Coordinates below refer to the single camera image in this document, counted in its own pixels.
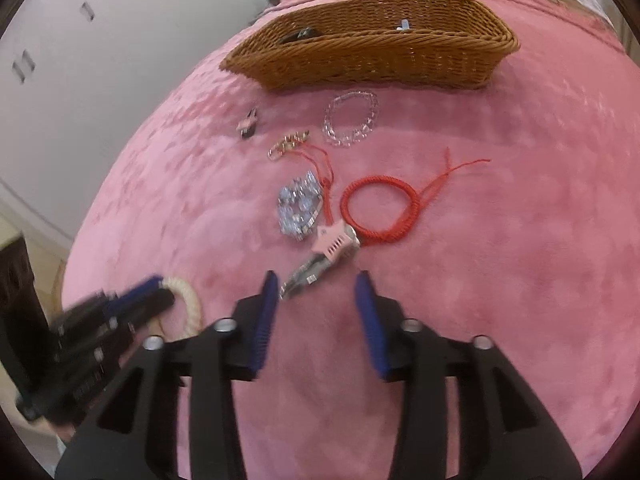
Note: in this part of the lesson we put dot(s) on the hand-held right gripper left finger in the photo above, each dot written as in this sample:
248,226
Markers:
265,320

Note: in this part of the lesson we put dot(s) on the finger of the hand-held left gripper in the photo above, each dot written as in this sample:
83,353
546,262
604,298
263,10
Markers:
147,309
137,291

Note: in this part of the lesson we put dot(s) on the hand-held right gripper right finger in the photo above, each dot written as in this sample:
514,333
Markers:
370,325

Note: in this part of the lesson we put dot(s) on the pink star hair clip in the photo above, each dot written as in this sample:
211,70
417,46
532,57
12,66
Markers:
332,241

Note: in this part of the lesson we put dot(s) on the brown wicker basket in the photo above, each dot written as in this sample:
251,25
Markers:
370,45

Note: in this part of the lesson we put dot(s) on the dark wooden furniture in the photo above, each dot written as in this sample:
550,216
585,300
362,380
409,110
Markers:
20,310

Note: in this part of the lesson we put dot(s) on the pink fleece blanket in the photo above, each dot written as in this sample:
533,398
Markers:
500,260

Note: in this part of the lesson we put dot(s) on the small pink hair clip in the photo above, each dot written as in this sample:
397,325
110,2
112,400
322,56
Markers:
248,123

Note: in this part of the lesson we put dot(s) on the white wardrobe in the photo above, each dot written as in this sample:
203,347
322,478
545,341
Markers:
125,60

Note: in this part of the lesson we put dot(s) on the black hair clip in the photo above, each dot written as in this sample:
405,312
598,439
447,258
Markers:
299,35

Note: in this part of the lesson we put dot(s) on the white and blue hair clip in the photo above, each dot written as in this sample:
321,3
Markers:
403,25

